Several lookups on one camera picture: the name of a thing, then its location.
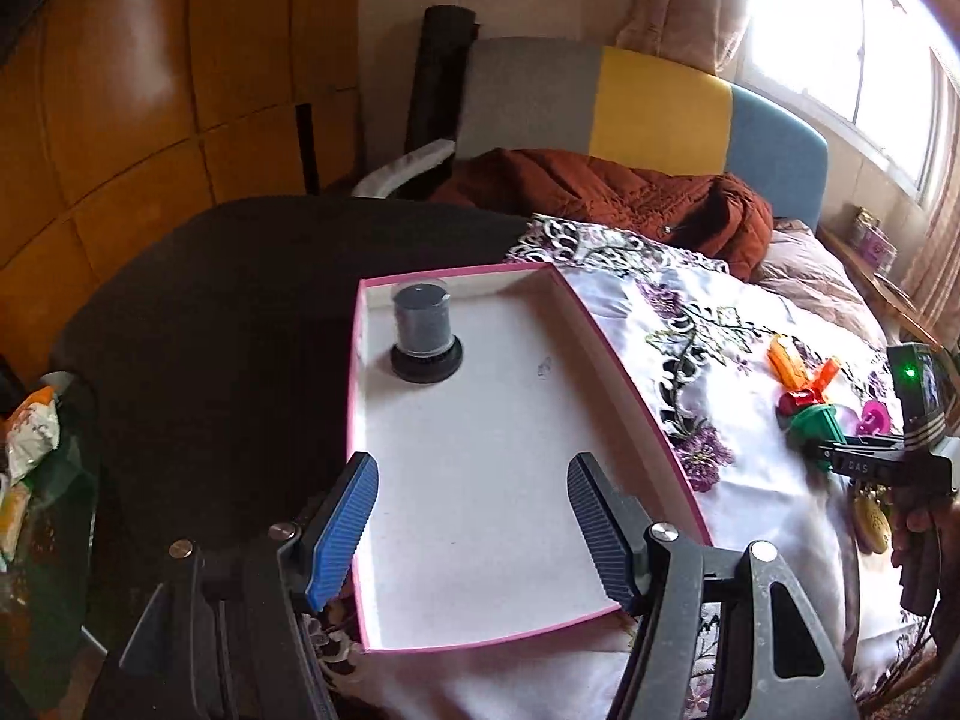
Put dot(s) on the rust brown quilted jacket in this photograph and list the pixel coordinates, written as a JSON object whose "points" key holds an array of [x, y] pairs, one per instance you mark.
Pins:
{"points": [[717, 215]]}

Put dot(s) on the snack bag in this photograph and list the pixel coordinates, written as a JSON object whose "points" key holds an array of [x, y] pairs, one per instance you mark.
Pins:
{"points": [[28, 436]]}

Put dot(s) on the magenta flanged plastic toy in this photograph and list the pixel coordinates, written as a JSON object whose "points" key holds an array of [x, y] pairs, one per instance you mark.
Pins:
{"points": [[875, 419]]}

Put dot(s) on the beige pink duvet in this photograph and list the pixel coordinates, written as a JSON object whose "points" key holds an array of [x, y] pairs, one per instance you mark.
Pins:
{"points": [[798, 267]]}

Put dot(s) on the red plastic cylinder toy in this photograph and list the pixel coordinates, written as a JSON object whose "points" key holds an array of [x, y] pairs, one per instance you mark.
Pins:
{"points": [[791, 402]]}

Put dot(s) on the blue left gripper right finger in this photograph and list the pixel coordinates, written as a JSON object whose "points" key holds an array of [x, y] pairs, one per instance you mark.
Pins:
{"points": [[613, 527]]}

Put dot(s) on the white embroidered floral tablecloth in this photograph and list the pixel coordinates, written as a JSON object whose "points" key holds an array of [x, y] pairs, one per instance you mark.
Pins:
{"points": [[694, 340]]}

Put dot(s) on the pink shallow cardboard box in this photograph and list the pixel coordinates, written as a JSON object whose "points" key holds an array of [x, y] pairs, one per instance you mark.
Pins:
{"points": [[472, 540]]}

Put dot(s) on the wooden side table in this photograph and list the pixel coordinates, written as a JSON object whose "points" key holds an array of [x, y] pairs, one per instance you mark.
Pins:
{"points": [[893, 310]]}

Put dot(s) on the person's right hand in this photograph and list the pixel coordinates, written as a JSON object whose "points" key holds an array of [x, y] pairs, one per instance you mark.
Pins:
{"points": [[941, 517]]}

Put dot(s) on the black dark table cover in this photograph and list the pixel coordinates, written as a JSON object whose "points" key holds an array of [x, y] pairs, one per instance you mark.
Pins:
{"points": [[218, 360]]}

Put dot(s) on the window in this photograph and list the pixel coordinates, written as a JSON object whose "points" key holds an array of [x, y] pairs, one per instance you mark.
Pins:
{"points": [[877, 73]]}

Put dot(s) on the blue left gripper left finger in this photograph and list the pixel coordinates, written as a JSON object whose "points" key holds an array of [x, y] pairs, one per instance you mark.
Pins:
{"points": [[331, 538]]}

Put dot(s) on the purple gift box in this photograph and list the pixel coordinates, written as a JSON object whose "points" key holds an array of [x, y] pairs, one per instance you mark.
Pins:
{"points": [[870, 242]]}

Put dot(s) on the green plastic funnel toy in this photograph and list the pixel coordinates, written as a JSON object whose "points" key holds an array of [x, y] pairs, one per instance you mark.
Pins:
{"points": [[812, 426]]}

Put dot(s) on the beige curtain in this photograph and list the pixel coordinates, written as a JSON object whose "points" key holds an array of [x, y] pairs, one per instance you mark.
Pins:
{"points": [[702, 34]]}

